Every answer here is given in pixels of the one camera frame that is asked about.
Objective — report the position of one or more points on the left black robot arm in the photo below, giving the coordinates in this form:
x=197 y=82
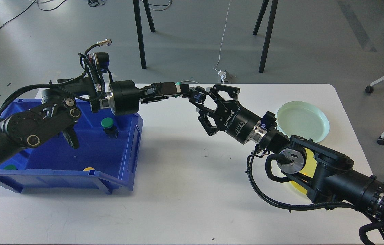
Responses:
x=58 y=112

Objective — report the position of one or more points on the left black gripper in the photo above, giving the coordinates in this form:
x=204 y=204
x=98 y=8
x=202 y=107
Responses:
x=125 y=96

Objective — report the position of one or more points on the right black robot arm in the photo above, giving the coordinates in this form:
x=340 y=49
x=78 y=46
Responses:
x=327 y=175

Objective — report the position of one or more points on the yellow plate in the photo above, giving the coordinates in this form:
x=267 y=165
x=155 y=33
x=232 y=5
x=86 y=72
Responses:
x=308 y=170

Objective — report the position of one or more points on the light green plate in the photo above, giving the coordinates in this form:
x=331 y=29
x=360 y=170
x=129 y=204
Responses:
x=303 y=119

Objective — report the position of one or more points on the black stand leg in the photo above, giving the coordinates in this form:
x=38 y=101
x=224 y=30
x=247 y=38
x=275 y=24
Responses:
x=269 y=29
x=138 y=22

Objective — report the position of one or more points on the white power adapter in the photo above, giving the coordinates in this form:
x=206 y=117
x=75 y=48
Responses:
x=224 y=77

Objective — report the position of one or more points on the green push button bin corner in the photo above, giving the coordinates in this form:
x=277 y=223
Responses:
x=10 y=167

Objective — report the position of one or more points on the blue plastic bin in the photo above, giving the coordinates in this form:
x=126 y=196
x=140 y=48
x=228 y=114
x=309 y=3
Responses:
x=55 y=164

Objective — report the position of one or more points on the black stand leg left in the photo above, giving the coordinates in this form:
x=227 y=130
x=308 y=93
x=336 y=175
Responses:
x=138 y=22

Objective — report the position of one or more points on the black stand leg right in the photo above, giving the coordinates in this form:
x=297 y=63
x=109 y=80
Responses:
x=269 y=29

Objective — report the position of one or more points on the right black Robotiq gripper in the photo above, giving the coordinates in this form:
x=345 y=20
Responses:
x=219 y=110

